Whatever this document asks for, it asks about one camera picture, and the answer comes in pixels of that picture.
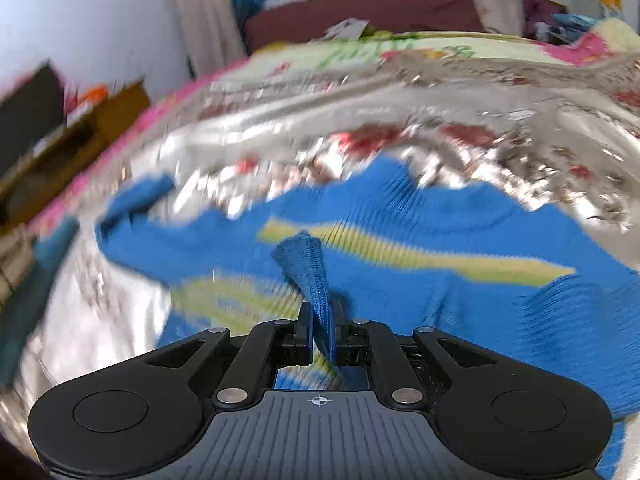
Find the wooden television cabinet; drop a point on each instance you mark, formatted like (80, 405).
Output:
(107, 125)

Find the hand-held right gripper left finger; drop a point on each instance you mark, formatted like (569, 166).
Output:
(299, 336)

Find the blue cloth by curtain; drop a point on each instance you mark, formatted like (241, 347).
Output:
(246, 5)

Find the maroon headboard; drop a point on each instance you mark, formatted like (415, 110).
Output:
(400, 10)

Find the silver embroidered bedspread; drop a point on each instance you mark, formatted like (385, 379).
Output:
(300, 125)

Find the blue sweater with yellow stripes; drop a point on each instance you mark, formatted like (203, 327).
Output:
(400, 210)

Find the black television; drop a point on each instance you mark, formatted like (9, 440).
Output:
(30, 110)

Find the pile of mixed clothes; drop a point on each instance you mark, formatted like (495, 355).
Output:
(550, 15)

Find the white paper sheet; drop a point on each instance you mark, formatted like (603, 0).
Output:
(347, 29)

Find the cream and pink floral blanket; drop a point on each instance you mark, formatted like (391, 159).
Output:
(350, 52)

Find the orange item on cabinet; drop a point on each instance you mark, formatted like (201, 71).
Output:
(92, 95)

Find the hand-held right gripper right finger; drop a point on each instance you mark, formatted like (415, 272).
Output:
(344, 336)

